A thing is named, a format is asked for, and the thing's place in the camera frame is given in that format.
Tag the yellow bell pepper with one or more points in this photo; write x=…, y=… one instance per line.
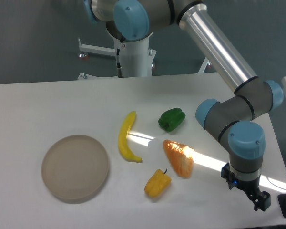
x=157, y=183

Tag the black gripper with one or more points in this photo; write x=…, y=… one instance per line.
x=260, y=199

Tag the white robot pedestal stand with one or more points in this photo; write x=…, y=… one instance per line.
x=132, y=58

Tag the yellow banana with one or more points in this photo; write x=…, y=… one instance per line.
x=125, y=151

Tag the green bell pepper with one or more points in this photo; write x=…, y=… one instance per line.
x=171, y=119

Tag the beige round plate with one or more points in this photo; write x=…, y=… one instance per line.
x=75, y=168

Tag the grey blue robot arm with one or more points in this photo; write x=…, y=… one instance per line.
x=131, y=22

